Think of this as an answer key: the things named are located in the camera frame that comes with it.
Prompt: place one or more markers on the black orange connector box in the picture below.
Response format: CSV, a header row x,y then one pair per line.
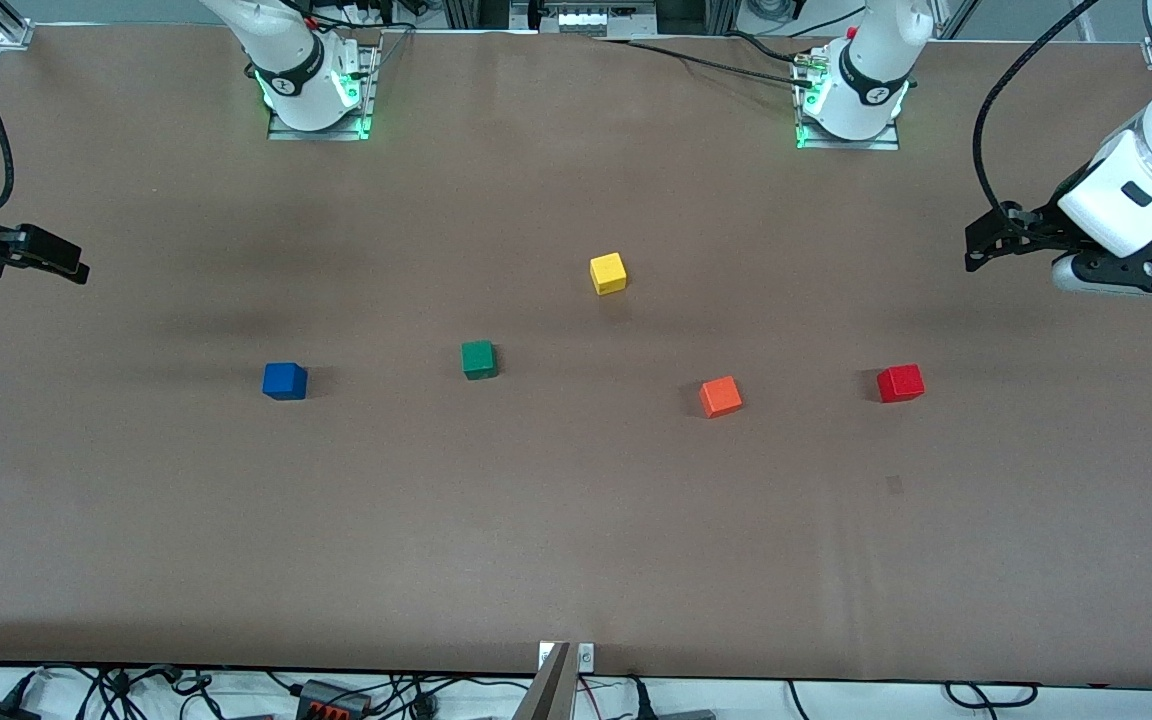
x,y
331,697

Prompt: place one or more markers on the grey camera pole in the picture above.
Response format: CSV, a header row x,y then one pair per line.
x,y
548,695

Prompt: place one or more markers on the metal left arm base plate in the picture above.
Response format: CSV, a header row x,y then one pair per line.
x,y
876,144

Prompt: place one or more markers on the grey control box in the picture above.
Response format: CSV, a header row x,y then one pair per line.
x,y
581,20

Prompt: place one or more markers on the yellow wooden block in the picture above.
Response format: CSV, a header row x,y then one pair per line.
x,y
608,273

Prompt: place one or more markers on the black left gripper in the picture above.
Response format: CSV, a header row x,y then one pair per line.
x,y
1044,222

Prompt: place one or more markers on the blue wooden block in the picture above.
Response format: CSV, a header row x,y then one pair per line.
x,y
285,381

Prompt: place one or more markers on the orange wooden block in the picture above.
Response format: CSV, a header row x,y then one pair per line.
x,y
721,397

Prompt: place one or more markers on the small metal table bracket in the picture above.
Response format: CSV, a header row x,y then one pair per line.
x,y
586,657

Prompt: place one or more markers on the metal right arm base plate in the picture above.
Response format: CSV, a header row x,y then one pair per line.
x,y
296,134

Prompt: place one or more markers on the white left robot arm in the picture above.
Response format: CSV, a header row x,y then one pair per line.
x,y
866,90

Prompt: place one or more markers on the red wooden block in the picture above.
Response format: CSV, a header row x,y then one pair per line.
x,y
901,384

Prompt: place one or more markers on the black plug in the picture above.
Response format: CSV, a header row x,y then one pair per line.
x,y
639,700

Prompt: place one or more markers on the green wooden block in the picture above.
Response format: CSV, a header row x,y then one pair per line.
x,y
478,358

